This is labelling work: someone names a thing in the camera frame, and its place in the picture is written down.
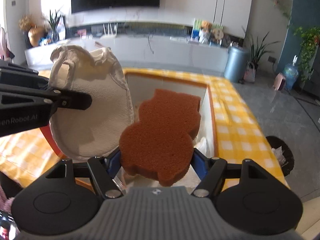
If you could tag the golden vase with dried flowers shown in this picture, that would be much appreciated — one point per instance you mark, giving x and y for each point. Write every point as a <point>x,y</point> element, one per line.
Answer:
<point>33,36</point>

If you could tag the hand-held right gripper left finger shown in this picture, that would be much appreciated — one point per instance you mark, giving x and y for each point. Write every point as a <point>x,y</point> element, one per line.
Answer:
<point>114,162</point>

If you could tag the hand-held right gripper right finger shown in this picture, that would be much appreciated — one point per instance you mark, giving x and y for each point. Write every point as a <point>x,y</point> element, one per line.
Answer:
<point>198,163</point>

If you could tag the potted long-leaf plant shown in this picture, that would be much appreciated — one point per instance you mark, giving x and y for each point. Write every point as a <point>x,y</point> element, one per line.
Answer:
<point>258,50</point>

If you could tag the round paper fan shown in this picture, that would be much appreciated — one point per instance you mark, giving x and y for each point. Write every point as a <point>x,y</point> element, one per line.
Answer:
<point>217,33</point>

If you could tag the crumpled white tissue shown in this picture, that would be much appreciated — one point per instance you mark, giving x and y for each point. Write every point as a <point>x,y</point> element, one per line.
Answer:
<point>203,145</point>

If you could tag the grey metal trash can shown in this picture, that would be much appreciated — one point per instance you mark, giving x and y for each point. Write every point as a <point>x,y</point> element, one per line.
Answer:
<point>236,63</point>

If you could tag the green potted plant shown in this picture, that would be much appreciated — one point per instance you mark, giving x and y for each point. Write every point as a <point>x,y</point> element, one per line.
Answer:
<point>55,25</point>

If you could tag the hanging vine plant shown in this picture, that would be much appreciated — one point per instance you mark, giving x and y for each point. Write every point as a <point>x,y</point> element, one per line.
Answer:
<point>308,45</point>

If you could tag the blue water jug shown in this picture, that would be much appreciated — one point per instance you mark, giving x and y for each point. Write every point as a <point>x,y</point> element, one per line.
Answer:
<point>290,73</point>

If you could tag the white quilted cloth pouch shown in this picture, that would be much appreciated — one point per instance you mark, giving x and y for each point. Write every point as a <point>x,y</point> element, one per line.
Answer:
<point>97,125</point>

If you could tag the orange cardboard box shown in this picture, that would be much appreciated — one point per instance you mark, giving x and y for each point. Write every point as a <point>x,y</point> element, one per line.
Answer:
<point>175,85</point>

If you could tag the white marble media cabinet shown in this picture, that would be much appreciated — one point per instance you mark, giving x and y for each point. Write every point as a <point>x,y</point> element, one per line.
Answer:
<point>175,50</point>

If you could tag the wall socket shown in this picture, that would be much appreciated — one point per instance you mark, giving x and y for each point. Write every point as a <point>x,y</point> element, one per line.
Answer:
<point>272,59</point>

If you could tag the yellow checked tablecloth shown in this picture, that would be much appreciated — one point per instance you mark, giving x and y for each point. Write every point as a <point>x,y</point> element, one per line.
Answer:
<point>237,120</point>

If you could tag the white router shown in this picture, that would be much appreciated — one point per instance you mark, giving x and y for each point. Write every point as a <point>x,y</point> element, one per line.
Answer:
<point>110,33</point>

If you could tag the woven handbag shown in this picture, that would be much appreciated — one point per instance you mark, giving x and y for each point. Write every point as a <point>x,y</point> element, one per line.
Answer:
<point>250,73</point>

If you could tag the black waste bin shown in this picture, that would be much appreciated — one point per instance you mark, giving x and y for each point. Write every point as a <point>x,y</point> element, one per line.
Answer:
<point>281,155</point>

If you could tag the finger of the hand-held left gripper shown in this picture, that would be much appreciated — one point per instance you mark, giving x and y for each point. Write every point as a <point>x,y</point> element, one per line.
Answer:
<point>72,101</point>
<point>22,76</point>

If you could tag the pink small appliance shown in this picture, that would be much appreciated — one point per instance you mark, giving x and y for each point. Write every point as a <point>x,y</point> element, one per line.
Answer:
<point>279,81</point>

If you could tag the orange sponge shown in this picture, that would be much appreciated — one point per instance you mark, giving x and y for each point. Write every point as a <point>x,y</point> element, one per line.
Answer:
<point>160,140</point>

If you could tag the teddy bear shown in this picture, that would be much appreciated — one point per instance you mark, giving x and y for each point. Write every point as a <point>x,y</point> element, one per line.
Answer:
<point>206,31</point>

